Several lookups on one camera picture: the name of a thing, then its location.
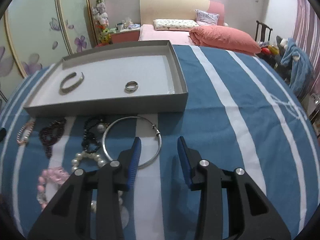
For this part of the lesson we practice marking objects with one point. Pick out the floral sliding wardrobe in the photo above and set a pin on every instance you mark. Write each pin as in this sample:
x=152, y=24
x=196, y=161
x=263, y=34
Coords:
x=37, y=30

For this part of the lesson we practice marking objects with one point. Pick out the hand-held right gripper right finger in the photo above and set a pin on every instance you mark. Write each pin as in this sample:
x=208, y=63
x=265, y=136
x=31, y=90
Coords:
x=183, y=155

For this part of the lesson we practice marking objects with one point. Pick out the large white pearl pendant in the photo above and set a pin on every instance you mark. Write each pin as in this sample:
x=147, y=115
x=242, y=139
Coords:
x=100, y=128

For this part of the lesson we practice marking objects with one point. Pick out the grey cardboard box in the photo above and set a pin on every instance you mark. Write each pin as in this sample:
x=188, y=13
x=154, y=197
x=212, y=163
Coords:
x=112, y=70

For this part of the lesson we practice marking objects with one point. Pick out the artificial flower bouquet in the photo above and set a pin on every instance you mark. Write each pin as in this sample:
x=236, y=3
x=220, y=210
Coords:
x=101, y=17

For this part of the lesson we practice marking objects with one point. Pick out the purple patterned pillow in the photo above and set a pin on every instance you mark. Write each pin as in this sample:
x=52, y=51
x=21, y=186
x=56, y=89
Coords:
x=206, y=17

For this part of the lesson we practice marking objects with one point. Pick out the pink pillow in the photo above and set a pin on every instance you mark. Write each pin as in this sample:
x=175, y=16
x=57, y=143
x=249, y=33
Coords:
x=225, y=38

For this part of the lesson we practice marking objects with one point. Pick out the blue white striped blanket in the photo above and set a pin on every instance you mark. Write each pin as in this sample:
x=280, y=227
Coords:
x=212, y=130

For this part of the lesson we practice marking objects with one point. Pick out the pink bed sheet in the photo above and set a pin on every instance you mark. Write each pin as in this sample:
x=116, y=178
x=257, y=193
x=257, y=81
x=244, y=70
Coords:
x=162, y=36

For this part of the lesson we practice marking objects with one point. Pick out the pile of colourful bags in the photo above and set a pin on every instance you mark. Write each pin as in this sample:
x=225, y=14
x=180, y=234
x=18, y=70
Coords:
x=268, y=50

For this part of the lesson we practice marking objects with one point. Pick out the blue fleece garment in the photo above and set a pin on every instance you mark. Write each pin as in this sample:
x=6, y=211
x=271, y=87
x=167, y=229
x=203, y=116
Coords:
x=298, y=65

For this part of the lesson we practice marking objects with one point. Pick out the white patterned pillow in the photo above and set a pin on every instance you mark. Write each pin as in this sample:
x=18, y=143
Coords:
x=175, y=24

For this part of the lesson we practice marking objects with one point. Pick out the dark wooden chair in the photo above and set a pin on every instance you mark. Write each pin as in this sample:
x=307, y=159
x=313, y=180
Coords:
x=262, y=30

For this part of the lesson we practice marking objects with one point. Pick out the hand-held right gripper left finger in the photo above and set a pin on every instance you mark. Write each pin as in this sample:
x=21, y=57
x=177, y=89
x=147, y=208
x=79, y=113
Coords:
x=135, y=155

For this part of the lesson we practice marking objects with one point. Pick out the tissue pack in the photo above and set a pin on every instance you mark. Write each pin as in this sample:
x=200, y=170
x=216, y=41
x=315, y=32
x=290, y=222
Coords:
x=135, y=26

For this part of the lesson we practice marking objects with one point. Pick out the pink nightstand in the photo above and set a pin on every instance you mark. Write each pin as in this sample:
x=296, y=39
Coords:
x=125, y=36

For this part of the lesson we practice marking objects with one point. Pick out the cream pink bed headboard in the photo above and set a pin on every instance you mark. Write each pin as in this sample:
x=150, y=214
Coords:
x=170, y=7

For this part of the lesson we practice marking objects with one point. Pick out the pink striped curtain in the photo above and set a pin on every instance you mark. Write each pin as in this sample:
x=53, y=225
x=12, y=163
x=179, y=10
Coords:
x=307, y=25

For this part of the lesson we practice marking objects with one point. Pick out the white mug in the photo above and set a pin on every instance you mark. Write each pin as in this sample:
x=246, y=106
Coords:
x=119, y=26

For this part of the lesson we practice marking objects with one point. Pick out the thin silver bangle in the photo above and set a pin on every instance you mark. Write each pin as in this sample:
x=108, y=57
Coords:
x=155, y=127

